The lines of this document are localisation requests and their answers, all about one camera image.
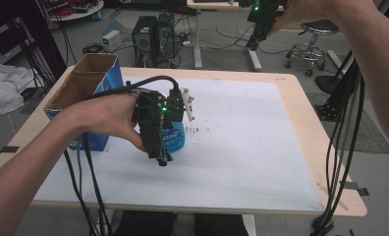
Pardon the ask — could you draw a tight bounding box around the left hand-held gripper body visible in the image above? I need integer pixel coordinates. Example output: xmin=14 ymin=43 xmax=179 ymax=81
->
xmin=132 ymin=87 xmax=195 ymax=160

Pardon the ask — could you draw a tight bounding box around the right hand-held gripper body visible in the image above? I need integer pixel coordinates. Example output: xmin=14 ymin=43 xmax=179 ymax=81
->
xmin=247 ymin=0 xmax=285 ymax=41

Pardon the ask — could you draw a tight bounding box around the person's right hand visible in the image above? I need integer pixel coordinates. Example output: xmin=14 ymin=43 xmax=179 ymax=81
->
xmin=268 ymin=0 xmax=346 ymax=37

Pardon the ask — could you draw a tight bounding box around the person's left hand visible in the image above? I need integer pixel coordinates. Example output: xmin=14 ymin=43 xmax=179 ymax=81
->
xmin=60 ymin=92 xmax=148 ymax=153

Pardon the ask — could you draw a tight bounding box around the white-legged desk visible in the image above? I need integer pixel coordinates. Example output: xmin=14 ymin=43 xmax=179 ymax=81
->
xmin=186 ymin=0 xmax=290 ymax=73

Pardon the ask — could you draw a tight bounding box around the black chrome stool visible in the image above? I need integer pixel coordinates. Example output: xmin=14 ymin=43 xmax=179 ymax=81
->
xmin=284 ymin=19 xmax=341 ymax=79

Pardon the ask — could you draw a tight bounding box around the blue cardboard box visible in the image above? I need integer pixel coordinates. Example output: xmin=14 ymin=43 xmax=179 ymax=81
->
xmin=43 ymin=52 xmax=125 ymax=152

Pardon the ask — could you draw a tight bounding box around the white table mat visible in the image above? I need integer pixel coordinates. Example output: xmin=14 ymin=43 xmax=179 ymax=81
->
xmin=32 ymin=76 xmax=325 ymax=214

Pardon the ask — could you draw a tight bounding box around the black stand base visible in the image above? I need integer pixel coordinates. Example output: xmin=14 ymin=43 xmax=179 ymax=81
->
xmin=314 ymin=74 xmax=348 ymax=95

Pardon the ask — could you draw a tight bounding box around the black computer tower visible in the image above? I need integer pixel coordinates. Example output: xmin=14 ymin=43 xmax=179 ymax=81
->
xmin=131 ymin=15 xmax=158 ymax=69
xmin=153 ymin=12 xmax=181 ymax=69

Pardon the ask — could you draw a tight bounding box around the small white box device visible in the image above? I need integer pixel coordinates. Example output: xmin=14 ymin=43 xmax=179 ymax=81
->
xmin=101 ymin=29 xmax=123 ymax=52

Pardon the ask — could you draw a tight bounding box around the round white table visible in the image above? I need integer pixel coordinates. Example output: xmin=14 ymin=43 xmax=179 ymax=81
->
xmin=46 ymin=0 xmax=105 ymax=23

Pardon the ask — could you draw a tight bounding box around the black tape strip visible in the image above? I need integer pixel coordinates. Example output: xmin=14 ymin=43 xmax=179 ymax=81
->
xmin=0 ymin=145 xmax=21 ymax=158

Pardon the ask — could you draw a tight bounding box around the white cloth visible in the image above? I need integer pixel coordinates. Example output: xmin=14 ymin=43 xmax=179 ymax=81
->
xmin=0 ymin=56 xmax=37 ymax=118

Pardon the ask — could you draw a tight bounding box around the dark curtain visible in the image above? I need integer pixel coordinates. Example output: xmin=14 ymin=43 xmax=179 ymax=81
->
xmin=0 ymin=0 xmax=68 ymax=82

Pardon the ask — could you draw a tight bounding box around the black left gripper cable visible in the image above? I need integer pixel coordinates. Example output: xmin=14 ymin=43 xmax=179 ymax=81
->
xmin=62 ymin=75 xmax=181 ymax=236

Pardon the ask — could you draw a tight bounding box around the coiled black cable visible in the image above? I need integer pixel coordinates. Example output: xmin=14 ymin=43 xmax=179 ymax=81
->
xmin=82 ymin=42 xmax=105 ymax=55

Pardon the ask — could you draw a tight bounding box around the black right gripper cable bundle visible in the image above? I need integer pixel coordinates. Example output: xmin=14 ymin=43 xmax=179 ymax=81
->
xmin=309 ymin=58 xmax=367 ymax=236

